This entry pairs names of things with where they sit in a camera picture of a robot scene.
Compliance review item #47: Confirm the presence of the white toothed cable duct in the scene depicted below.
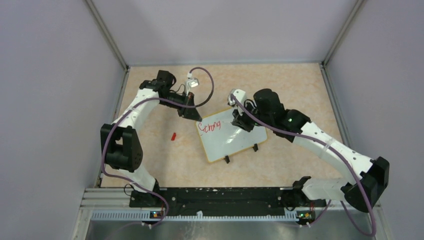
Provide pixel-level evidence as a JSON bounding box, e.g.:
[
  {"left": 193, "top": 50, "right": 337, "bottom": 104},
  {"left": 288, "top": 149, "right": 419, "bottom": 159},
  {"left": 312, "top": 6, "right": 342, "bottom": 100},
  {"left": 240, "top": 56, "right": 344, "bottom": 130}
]
[{"left": 91, "top": 210, "right": 299, "bottom": 222}]

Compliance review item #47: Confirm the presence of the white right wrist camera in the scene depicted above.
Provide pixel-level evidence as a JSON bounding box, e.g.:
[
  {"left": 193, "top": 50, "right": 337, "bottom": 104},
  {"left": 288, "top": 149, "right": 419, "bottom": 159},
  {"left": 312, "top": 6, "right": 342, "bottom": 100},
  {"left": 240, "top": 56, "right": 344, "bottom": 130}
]
[{"left": 227, "top": 88, "right": 247, "bottom": 108}]

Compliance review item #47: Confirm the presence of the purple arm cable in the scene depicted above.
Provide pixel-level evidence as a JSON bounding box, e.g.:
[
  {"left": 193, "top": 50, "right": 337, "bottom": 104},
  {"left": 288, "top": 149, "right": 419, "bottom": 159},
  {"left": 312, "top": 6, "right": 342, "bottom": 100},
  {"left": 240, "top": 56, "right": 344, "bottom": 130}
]
[
  {"left": 230, "top": 94, "right": 378, "bottom": 238},
  {"left": 100, "top": 66, "right": 216, "bottom": 229}
]

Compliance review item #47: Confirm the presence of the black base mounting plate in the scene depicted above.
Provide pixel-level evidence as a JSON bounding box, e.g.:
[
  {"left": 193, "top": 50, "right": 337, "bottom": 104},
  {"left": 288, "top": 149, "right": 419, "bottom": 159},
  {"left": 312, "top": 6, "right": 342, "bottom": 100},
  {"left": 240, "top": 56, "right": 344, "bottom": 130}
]
[{"left": 129, "top": 187, "right": 327, "bottom": 217}]

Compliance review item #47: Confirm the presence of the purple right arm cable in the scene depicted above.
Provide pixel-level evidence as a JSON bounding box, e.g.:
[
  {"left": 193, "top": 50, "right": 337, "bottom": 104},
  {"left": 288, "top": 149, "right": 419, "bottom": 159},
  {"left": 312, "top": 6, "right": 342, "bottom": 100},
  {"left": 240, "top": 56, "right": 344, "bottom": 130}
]
[{"left": 230, "top": 94, "right": 378, "bottom": 238}]

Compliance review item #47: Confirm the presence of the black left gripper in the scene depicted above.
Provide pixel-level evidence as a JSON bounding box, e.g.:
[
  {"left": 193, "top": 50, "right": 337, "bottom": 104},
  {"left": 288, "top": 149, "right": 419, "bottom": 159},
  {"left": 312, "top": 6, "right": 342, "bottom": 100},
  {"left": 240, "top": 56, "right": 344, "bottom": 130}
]
[{"left": 160, "top": 90, "right": 202, "bottom": 122}]

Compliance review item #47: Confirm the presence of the yellow framed whiteboard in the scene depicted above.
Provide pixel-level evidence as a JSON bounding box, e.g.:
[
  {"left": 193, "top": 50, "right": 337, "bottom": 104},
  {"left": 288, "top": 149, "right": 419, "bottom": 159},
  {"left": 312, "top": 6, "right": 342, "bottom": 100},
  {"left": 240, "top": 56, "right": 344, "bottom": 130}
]
[{"left": 195, "top": 108, "right": 268, "bottom": 163}]

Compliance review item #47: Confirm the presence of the red marker cap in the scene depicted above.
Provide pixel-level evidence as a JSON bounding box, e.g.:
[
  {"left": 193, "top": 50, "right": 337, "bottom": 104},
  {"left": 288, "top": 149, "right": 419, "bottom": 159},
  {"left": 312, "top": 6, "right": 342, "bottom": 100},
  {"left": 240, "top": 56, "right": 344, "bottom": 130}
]
[{"left": 171, "top": 132, "right": 177, "bottom": 141}]

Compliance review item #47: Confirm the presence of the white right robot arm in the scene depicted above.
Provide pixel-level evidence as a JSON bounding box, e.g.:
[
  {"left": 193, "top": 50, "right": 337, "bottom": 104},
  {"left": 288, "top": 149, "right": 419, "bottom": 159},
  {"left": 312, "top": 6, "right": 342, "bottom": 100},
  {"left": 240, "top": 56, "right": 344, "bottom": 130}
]
[{"left": 227, "top": 88, "right": 390, "bottom": 213}]

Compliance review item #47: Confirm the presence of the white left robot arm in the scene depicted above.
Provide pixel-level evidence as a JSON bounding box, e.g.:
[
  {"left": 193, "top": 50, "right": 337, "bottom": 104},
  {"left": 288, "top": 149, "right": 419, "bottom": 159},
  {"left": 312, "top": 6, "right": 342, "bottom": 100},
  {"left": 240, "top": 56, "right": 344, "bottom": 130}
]
[{"left": 100, "top": 70, "right": 202, "bottom": 207}]

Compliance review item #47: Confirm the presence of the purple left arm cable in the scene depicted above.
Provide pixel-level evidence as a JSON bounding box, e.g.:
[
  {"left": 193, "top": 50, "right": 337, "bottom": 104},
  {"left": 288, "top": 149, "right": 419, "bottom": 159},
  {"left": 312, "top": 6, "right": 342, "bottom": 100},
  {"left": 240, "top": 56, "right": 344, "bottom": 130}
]
[{"left": 100, "top": 66, "right": 216, "bottom": 229}]

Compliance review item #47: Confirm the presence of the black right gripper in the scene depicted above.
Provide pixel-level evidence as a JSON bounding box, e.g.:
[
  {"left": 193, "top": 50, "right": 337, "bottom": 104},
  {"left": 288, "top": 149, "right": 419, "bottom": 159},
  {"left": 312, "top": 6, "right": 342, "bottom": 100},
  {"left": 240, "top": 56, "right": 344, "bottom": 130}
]
[{"left": 232, "top": 100, "right": 273, "bottom": 133}]

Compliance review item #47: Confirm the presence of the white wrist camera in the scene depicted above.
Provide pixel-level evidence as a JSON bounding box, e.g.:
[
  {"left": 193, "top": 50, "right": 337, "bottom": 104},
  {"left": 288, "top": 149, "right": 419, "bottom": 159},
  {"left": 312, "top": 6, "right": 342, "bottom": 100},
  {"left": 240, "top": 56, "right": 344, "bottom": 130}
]
[
  {"left": 227, "top": 88, "right": 247, "bottom": 108},
  {"left": 184, "top": 72, "right": 199, "bottom": 95}
]

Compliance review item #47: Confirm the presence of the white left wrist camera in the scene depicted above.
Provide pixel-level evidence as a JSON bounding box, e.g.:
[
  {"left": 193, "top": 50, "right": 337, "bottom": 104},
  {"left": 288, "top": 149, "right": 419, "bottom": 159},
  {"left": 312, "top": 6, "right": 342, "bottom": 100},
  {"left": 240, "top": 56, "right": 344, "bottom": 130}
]
[{"left": 184, "top": 72, "right": 199, "bottom": 95}]

